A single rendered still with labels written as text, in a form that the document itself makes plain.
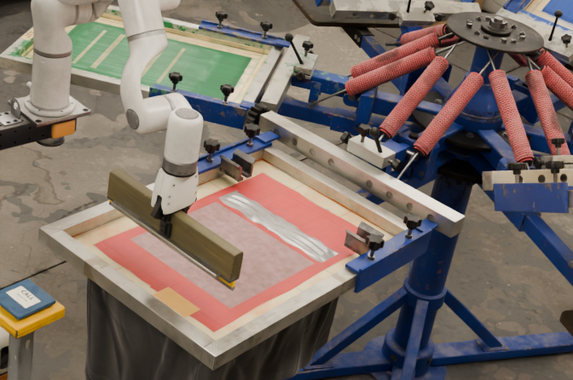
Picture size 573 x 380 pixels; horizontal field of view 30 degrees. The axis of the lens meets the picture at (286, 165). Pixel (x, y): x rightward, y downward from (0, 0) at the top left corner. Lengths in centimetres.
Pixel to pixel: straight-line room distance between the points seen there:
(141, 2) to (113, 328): 82
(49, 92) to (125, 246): 44
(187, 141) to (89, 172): 249
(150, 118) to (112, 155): 261
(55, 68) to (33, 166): 209
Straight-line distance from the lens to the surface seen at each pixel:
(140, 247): 259
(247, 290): 250
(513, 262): 469
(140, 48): 231
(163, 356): 255
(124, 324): 260
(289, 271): 259
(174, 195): 233
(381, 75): 329
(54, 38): 266
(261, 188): 289
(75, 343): 379
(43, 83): 272
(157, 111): 229
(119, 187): 250
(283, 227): 274
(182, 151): 228
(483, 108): 333
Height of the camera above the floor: 242
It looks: 29 degrees down
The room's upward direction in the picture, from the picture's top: 10 degrees clockwise
